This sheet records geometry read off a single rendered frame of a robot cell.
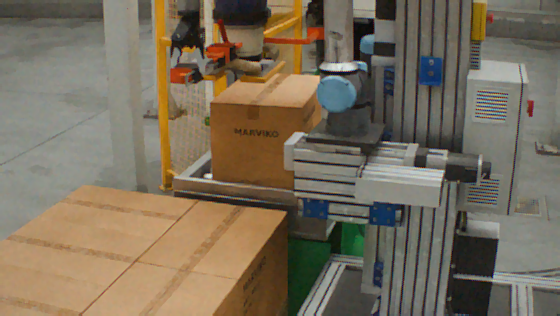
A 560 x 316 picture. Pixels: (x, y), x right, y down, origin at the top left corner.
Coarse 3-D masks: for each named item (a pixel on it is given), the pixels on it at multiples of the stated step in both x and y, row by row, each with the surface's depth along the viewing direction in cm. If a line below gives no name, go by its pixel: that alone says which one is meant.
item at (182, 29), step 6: (186, 18) 211; (192, 18) 211; (180, 24) 210; (186, 24) 209; (192, 24) 210; (180, 30) 208; (186, 30) 207; (174, 36) 205; (180, 36) 205; (186, 36) 206; (174, 42) 206; (180, 42) 205
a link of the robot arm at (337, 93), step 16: (336, 0) 193; (352, 0) 196; (336, 16) 195; (352, 16) 197; (336, 32) 196; (352, 32) 199; (336, 48) 198; (352, 48) 200; (336, 64) 199; (352, 64) 201; (320, 80) 205; (336, 80) 198; (352, 80) 200; (320, 96) 202; (336, 96) 200; (352, 96) 199; (336, 112) 203
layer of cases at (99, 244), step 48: (96, 192) 302; (48, 240) 255; (96, 240) 257; (144, 240) 258; (192, 240) 259; (240, 240) 259; (0, 288) 220; (48, 288) 221; (96, 288) 222; (144, 288) 223; (192, 288) 224; (240, 288) 234
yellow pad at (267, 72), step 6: (270, 66) 276; (276, 66) 279; (282, 66) 284; (264, 72) 266; (270, 72) 268; (276, 72) 275; (240, 78) 260; (246, 78) 260; (252, 78) 259; (258, 78) 259; (264, 78) 259
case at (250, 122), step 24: (240, 96) 300; (264, 96) 300; (288, 96) 300; (312, 96) 305; (216, 120) 293; (240, 120) 291; (264, 120) 289; (288, 120) 286; (312, 120) 309; (216, 144) 297; (240, 144) 295; (264, 144) 292; (216, 168) 301; (240, 168) 298; (264, 168) 296
